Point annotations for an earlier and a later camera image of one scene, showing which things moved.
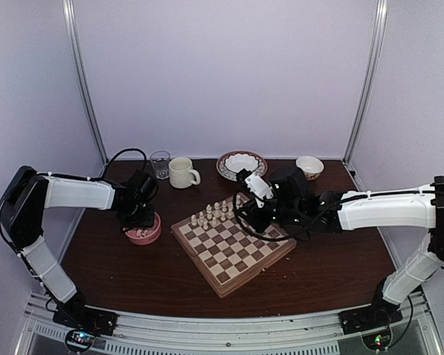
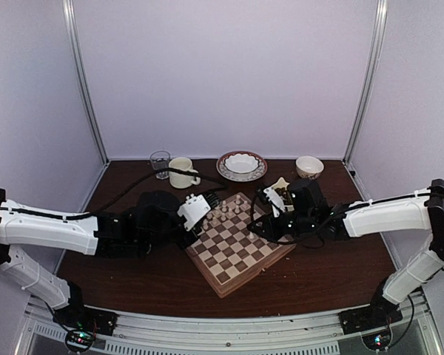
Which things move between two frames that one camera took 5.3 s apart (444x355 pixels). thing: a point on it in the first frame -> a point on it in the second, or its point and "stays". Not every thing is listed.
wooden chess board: [225, 250] stays
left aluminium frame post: [73, 38] stays
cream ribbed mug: [181, 173] stays
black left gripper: [147, 222] -> [187, 242]
